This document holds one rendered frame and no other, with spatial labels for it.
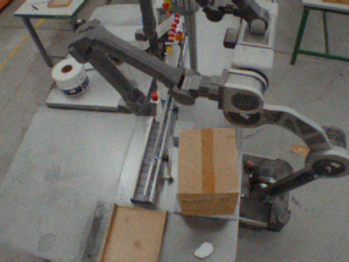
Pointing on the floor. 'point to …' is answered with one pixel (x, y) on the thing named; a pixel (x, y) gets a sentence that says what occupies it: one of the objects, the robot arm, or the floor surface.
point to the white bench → (49, 18)
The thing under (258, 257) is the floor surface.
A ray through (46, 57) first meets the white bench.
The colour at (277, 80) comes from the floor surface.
